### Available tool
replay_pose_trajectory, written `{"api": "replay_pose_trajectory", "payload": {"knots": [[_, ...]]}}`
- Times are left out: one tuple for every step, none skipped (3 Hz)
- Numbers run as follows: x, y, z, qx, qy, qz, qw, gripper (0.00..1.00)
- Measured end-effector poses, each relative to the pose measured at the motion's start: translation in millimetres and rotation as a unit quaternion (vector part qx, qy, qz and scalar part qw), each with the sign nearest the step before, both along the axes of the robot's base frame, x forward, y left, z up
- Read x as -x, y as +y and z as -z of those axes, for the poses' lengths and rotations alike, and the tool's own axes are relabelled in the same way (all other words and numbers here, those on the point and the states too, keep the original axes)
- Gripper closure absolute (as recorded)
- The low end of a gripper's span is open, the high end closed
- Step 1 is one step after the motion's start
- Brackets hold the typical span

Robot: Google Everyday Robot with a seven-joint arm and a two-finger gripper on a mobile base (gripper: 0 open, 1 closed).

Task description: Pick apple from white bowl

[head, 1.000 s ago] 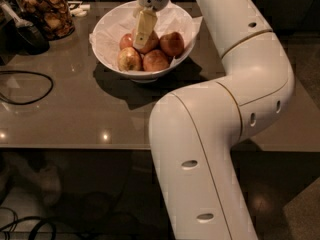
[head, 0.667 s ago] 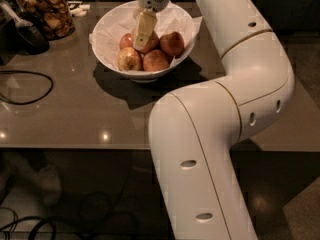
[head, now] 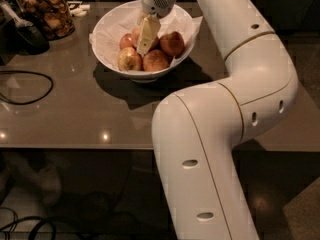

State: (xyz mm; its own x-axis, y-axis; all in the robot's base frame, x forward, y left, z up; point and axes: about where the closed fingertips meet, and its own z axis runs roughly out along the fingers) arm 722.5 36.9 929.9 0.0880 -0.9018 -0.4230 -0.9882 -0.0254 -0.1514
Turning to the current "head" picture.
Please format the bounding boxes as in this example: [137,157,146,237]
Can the black scoop with silver handle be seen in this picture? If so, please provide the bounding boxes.
[0,0,50,55]

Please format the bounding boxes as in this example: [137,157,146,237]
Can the white ceramic bowl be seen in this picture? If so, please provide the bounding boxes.
[90,0,198,84]

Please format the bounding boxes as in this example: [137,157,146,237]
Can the small white objects on table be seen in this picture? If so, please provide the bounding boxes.
[69,4,91,17]

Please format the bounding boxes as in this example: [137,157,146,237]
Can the white paper liner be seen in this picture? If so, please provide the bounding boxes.
[88,0,204,68]

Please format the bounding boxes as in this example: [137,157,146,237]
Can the red apple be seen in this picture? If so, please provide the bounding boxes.
[143,49,169,72]
[119,33,133,49]
[159,31,185,57]
[131,26,159,50]

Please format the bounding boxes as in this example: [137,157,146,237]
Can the glass jar of dried slices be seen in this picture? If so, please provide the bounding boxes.
[16,0,75,40]

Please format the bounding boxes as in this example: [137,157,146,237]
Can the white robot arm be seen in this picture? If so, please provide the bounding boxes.
[152,0,298,240]

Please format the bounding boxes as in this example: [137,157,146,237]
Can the front left yellowish apple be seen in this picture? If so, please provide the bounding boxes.
[117,47,143,71]

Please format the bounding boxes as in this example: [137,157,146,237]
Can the black cables on floor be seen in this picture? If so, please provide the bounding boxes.
[0,206,58,240]

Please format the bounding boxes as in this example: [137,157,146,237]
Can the black cable on table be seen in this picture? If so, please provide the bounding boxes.
[0,70,55,106]

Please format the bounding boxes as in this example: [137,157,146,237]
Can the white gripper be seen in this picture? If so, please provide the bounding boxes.
[137,0,177,55]

